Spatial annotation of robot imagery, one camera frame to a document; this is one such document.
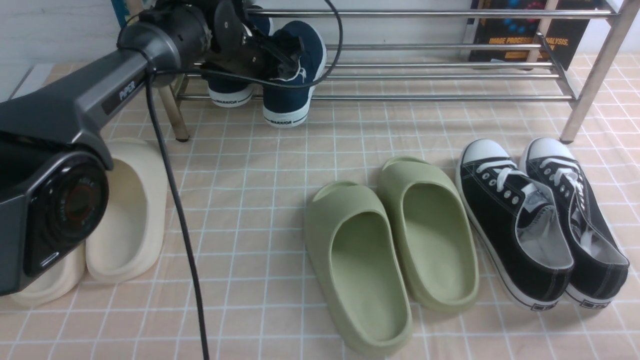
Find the right green foam slipper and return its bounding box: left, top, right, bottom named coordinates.
left=377, top=156, right=480, bottom=313

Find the black image processing book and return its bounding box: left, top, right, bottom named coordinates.
left=461, top=0, right=590, bottom=71

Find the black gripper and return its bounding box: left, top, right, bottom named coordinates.
left=202, top=0, right=305, bottom=80

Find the metal shoe rack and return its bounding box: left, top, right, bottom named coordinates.
left=127, top=0, right=640, bottom=144

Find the left green foam slipper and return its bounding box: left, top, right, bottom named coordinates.
left=302, top=180, right=413, bottom=357

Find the teal yellow book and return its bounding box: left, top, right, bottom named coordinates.
left=110, top=0, right=131, bottom=28

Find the green foam slipper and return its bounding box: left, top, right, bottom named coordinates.
left=377, top=156, right=480, bottom=313
left=302, top=180, right=413, bottom=357

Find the black canvas sneaker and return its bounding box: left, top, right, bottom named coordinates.
left=519, top=137, right=630, bottom=310
left=455, top=138, right=575, bottom=312

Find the navy canvas shoe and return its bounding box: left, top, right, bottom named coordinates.
left=263, top=20, right=327, bottom=128
left=201, top=14, right=275, bottom=109

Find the black cable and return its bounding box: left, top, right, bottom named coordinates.
left=125, top=0, right=344, bottom=360

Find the cream foam slipper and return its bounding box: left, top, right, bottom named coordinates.
left=9, top=243, right=86, bottom=307
left=86, top=137, right=169, bottom=284

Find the right cream foam slipper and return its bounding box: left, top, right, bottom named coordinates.
left=86, top=137, right=169, bottom=284

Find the left cream foam slipper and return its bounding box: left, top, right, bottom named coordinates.
left=9, top=243, right=86, bottom=307

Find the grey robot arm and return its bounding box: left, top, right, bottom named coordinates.
left=0, top=0, right=304, bottom=296

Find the right black canvas sneaker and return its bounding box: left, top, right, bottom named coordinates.
left=519, top=137, right=630, bottom=310

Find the left black canvas sneaker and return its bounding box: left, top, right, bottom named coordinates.
left=455, top=138, right=575, bottom=312

